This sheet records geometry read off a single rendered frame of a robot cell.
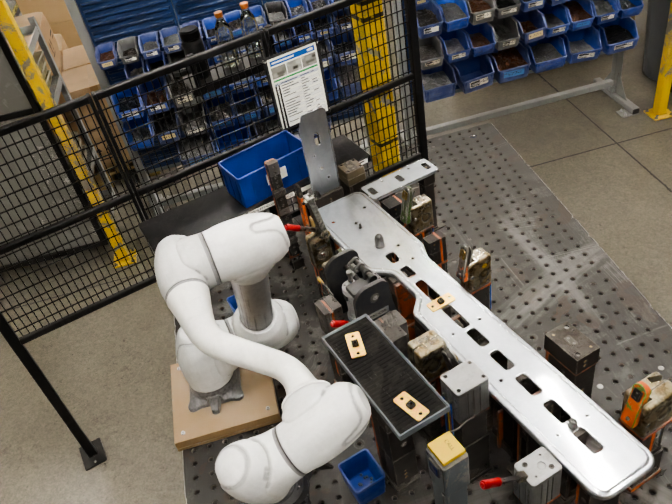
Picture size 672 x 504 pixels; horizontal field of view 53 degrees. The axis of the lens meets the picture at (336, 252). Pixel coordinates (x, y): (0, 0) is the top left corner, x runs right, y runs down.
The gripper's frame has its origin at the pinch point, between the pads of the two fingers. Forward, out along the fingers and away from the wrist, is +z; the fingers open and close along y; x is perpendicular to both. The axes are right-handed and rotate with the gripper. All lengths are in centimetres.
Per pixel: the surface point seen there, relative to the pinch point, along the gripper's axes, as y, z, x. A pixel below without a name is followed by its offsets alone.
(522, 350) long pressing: 39, 34, -44
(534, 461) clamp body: 6.2, 15.2, -44.3
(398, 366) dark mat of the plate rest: 30.0, 7.2, -16.8
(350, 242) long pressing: 88, 42, 7
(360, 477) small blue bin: 12.2, 44.8, 7.7
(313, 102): 154, 41, 19
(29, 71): 212, 26, 162
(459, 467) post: 4.5, 4.6, -29.5
